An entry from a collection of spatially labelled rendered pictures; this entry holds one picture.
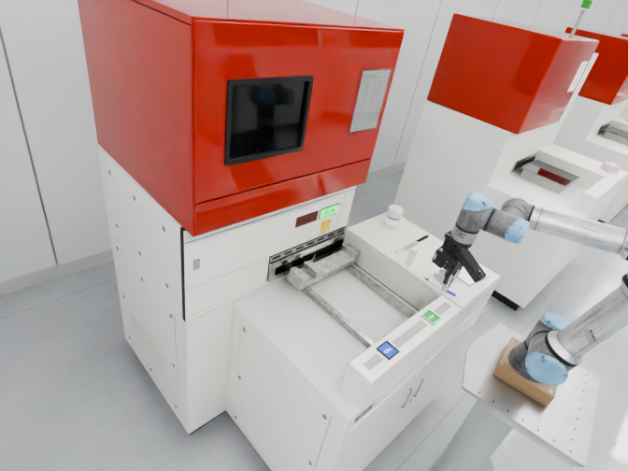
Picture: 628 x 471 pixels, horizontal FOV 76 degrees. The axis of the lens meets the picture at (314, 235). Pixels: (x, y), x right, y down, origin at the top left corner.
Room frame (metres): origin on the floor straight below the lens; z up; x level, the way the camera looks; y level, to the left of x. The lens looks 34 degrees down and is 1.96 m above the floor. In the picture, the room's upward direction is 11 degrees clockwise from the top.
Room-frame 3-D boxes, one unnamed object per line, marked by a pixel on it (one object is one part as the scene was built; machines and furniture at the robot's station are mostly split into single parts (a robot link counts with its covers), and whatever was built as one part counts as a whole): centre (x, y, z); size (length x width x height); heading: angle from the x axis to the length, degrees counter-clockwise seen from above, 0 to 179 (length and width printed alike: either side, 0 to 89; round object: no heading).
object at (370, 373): (1.02, -0.40, 0.89); 0.55 x 0.09 x 0.14; 139
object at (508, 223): (1.09, -0.56, 1.40); 0.11 x 0.11 x 0.08; 63
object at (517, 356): (1.06, -0.87, 0.93); 0.15 x 0.15 x 0.10
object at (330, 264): (1.41, -0.07, 0.87); 0.36 x 0.08 x 0.03; 139
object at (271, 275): (1.43, 0.01, 0.89); 0.44 x 0.02 x 0.10; 139
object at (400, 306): (1.38, -0.31, 0.84); 0.50 x 0.02 x 0.03; 49
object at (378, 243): (1.54, -0.49, 0.89); 0.62 x 0.35 x 0.14; 49
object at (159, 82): (1.51, 0.37, 1.52); 0.81 x 0.75 x 0.59; 139
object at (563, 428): (1.05, -0.88, 0.75); 0.45 x 0.44 x 0.13; 58
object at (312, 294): (1.18, -0.13, 0.84); 0.50 x 0.02 x 0.03; 49
